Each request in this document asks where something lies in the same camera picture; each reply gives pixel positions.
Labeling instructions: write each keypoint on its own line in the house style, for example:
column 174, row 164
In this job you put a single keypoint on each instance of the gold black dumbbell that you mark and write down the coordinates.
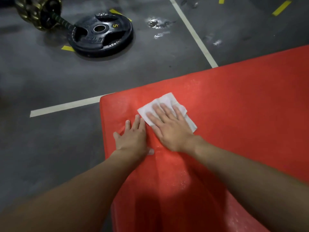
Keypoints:
column 36, row 12

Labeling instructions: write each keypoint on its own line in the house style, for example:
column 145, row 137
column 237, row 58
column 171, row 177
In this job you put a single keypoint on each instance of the person's left forearm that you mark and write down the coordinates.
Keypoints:
column 65, row 193

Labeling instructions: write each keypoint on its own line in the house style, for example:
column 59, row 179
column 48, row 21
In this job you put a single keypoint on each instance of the red mat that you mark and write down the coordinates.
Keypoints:
column 253, row 94

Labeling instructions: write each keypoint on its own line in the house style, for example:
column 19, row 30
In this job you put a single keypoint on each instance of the black weight plate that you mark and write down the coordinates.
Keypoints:
column 101, row 34

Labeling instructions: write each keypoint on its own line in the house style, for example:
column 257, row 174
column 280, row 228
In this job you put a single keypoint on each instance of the person's left hand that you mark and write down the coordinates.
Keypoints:
column 131, row 140

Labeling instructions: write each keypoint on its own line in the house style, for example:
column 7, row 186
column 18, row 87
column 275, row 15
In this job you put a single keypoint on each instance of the white wet wipe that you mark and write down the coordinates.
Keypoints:
column 149, row 108

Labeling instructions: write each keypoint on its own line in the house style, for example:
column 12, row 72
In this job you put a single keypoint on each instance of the person's right forearm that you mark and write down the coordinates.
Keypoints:
column 256, row 176

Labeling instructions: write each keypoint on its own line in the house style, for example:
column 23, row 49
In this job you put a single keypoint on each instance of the person's right hand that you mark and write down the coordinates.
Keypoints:
column 172, row 135

